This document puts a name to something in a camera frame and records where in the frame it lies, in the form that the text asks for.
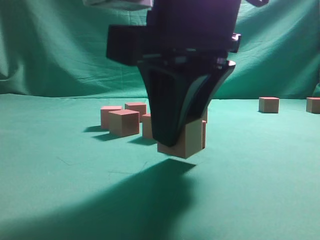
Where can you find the pink cube placed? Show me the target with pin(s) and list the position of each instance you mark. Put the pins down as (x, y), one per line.
(138, 107)

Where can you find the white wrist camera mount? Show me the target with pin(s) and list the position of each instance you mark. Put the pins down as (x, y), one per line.
(128, 5)

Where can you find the green cloth backdrop and cover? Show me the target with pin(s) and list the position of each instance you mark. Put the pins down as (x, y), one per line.
(62, 177)

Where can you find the pink cube row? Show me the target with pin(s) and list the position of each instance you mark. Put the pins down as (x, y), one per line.
(147, 126)
(104, 114)

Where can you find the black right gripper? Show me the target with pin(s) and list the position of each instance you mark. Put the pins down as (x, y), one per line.
(174, 91)

